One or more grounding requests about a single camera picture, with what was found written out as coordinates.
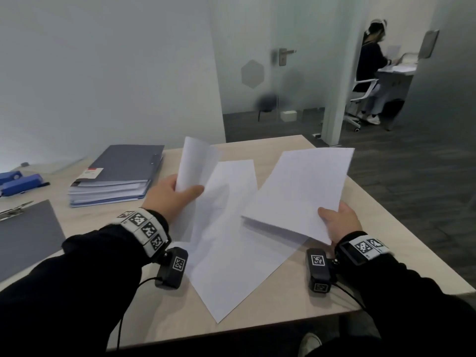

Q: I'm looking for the blue folder with dark logo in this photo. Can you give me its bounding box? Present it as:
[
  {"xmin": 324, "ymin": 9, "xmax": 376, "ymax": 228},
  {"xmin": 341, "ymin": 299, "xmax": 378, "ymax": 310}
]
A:
[{"xmin": 69, "ymin": 198, "xmax": 144, "ymax": 208}]

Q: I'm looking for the person's right forearm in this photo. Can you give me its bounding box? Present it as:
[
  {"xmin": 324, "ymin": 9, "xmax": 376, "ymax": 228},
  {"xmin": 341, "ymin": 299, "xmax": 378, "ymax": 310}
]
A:
[{"xmin": 336, "ymin": 252, "xmax": 476, "ymax": 357}]

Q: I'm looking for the frosted glass door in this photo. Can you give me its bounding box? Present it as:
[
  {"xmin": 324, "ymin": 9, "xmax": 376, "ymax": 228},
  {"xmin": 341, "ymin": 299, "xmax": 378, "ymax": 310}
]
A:
[{"xmin": 208, "ymin": 0, "xmax": 363, "ymax": 144}]

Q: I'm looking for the person's left hand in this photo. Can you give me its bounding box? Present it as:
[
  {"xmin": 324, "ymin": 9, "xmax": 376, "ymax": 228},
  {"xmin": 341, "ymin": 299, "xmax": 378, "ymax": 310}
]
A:
[{"xmin": 143, "ymin": 174, "xmax": 205, "ymax": 223}]

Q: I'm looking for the white wristband with black markers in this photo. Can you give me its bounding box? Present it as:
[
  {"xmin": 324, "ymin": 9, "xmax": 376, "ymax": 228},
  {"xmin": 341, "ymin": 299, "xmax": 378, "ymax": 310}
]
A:
[
  {"xmin": 117, "ymin": 208, "xmax": 172, "ymax": 259},
  {"xmin": 334, "ymin": 234, "xmax": 391, "ymax": 266}
]

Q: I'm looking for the white office chair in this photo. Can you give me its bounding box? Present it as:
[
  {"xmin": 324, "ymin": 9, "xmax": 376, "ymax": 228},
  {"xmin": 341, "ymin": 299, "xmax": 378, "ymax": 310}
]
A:
[{"xmin": 344, "ymin": 77, "xmax": 380, "ymax": 132}]

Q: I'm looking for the light gray office desk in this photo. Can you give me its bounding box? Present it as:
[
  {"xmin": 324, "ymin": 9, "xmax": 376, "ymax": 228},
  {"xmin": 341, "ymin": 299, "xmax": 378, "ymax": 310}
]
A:
[{"xmin": 377, "ymin": 52, "xmax": 419, "ymax": 105}]

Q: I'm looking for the person's left forearm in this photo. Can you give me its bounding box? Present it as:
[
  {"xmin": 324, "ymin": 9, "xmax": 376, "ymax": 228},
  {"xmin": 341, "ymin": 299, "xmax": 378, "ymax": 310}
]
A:
[{"xmin": 0, "ymin": 210, "xmax": 170, "ymax": 357}]

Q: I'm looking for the person's right hand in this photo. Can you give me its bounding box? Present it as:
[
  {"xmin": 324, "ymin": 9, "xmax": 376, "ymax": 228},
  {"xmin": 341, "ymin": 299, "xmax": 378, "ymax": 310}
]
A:
[{"xmin": 318, "ymin": 201, "xmax": 363, "ymax": 246}]

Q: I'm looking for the black camera cable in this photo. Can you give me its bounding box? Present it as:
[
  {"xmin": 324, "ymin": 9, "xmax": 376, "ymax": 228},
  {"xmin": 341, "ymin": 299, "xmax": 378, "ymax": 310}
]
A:
[
  {"xmin": 333, "ymin": 282, "xmax": 367, "ymax": 309},
  {"xmin": 116, "ymin": 277, "xmax": 161, "ymax": 352}
]

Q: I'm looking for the gray hexagon sticker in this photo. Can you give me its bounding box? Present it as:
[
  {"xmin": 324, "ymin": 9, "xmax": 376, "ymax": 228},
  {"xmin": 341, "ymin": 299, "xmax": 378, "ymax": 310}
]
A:
[{"xmin": 240, "ymin": 59, "xmax": 265, "ymax": 89}]

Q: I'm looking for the dark chair behind glass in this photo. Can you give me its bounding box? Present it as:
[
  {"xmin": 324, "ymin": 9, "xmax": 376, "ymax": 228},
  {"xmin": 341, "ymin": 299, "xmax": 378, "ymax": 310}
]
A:
[{"xmin": 256, "ymin": 93, "xmax": 278, "ymax": 121}]

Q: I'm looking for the person's white shoe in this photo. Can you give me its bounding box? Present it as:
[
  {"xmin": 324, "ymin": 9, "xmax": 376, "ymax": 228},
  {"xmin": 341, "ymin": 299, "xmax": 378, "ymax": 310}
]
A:
[{"xmin": 297, "ymin": 332, "xmax": 322, "ymax": 357}]

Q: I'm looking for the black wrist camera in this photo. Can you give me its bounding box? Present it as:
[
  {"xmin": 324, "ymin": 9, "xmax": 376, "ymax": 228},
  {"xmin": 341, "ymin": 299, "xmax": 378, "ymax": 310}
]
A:
[
  {"xmin": 155, "ymin": 247, "xmax": 189, "ymax": 291},
  {"xmin": 306, "ymin": 248, "xmax": 339, "ymax": 294}
]

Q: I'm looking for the pile of white paper sheets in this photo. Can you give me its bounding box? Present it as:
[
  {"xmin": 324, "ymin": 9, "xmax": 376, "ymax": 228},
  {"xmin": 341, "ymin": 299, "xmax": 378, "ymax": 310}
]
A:
[{"xmin": 169, "ymin": 136, "xmax": 309, "ymax": 324}]

